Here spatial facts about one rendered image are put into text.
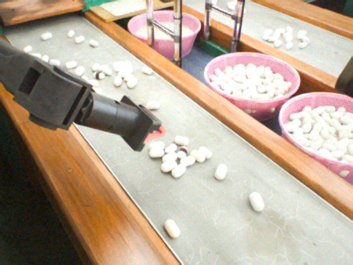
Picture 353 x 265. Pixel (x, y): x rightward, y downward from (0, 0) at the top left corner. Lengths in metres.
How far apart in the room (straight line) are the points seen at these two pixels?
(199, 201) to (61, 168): 0.28
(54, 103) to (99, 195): 0.22
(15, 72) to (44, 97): 0.06
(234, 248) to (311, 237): 0.14
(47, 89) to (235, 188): 0.40
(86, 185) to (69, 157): 0.09
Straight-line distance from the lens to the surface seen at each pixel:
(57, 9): 1.36
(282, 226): 0.65
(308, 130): 0.87
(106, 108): 0.54
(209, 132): 0.80
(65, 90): 0.49
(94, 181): 0.67
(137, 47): 1.13
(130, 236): 0.59
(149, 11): 1.10
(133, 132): 0.59
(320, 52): 1.24
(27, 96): 0.52
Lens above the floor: 1.25
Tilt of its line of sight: 40 degrees down
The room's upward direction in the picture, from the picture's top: straight up
